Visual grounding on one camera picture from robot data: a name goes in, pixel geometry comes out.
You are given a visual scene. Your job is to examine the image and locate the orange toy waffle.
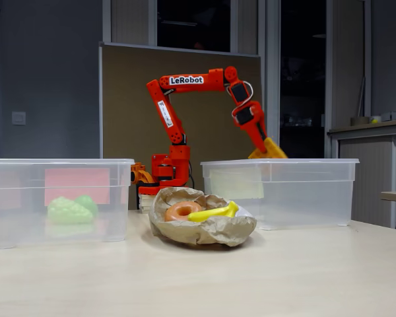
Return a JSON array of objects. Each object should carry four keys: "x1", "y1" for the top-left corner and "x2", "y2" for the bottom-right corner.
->
[{"x1": 247, "y1": 137, "x2": 288, "y2": 160}]

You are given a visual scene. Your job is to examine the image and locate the pink sticky note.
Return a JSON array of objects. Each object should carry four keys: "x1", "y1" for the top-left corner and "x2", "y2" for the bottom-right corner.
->
[{"x1": 44, "y1": 167, "x2": 111, "y2": 207}]

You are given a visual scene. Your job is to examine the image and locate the plywood base block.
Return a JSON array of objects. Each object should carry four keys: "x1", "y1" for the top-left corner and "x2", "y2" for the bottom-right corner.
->
[{"x1": 138, "y1": 194, "x2": 158, "y2": 212}]

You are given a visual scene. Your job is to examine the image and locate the orange clamp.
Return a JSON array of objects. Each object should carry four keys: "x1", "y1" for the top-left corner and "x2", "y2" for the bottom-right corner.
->
[{"x1": 130, "y1": 162, "x2": 156, "y2": 186}]

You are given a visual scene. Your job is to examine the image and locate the white servo wire loop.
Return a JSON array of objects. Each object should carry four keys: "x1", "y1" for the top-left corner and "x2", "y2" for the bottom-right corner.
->
[{"x1": 242, "y1": 80, "x2": 255, "y2": 104}]

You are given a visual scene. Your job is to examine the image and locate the light green toy grapes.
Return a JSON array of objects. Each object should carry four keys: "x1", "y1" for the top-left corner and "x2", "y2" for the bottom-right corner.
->
[{"x1": 47, "y1": 196, "x2": 94, "y2": 225}]

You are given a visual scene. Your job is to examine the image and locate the crumpled brown paper bag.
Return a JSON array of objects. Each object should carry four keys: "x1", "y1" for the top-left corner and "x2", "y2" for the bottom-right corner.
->
[{"x1": 148, "y1": 186, "x2": 257, "y2": 248}]

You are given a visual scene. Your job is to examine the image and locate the black power cable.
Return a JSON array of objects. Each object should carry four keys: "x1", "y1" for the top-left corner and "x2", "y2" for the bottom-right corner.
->
[{"x1": 187, "y1": 161, "x2": 196, "y2": 190}]

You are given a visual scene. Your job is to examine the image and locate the green toy apple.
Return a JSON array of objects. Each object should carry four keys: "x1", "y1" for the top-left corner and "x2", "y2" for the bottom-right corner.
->
[{"x1": 74, "y1": 194, "x2": 99, "y2": 219}]

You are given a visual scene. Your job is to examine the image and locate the yellow-green sticky note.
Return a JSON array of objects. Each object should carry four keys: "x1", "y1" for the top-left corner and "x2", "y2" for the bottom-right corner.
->
[{"x1": 209, "y1": 166, "x2": 265, "y2": 199}]

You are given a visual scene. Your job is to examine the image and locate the brown pinboard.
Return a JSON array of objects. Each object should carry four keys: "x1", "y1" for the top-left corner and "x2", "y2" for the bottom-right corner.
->
[{"x1": 98, "y1": 42, "x2": 265, "y2": 211}]

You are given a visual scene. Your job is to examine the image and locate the yellow toy banana bunch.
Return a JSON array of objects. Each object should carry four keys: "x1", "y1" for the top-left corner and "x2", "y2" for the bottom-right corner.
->
[{"x1": 187, "y1": 200, "x2": 240, "y2": 223}]

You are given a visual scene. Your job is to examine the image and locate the clear plastic bin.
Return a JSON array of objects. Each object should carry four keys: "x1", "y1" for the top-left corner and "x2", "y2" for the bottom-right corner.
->
[
  {"x1": 0, "y1": 158, "x2": 135, "y2": 249},
  {"x1": 200, "y1": 158, "x2": 360, "y2": 231}
]

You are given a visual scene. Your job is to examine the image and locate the grey cabinet with counter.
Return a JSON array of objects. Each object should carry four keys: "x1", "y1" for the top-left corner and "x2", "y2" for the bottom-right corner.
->
[{"x1": 327, "y1": 118, "x2": 396, "y2": 230}]

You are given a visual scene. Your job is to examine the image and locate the brown toy donut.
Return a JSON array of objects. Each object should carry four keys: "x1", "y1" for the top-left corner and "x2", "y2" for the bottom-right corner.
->
[{"x1": 164, "y1": 201, "x2": 204, "y2": 223}]

